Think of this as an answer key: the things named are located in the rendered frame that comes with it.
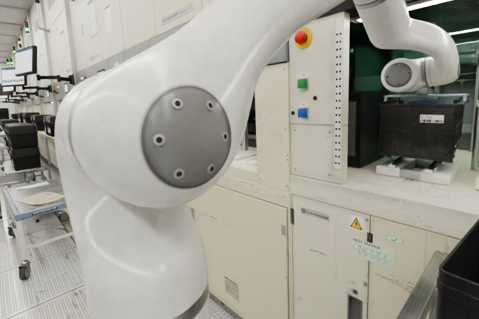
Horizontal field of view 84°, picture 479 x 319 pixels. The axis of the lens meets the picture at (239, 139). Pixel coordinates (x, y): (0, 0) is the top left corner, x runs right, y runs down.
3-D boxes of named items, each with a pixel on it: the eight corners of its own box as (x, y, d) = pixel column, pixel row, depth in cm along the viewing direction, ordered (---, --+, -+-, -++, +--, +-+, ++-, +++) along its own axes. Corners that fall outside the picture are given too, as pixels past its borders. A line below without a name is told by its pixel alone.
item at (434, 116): (371, 164, 97) (375, 74, 90) (388, 152, 111) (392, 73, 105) (457, 176, 80) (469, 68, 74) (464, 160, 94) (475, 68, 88)
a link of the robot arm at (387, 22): (443, -51, 51) (462, 64, 68) (357, -14, 62) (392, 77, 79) (441, -24, 47) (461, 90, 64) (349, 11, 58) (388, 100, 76)
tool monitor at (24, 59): (16, 85, 283) (11, 50, 278) (70, 86, 317) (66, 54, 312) (19, 82, 254) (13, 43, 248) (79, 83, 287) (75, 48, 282)
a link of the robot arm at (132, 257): (108, 374, 20) (67, 50, 17) (67, 267, 34) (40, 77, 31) (231, 295, 28) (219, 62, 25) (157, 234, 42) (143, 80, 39)
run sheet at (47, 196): (13, 201, 206) (13, 199, 205) (46, 191, 227) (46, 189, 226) (36, 206, 192) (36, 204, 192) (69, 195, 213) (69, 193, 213)
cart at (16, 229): (5, 236, 246) (-4, 186, 240) (69, 218, 283) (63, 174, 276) (20, 283, 178) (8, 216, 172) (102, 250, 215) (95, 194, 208)
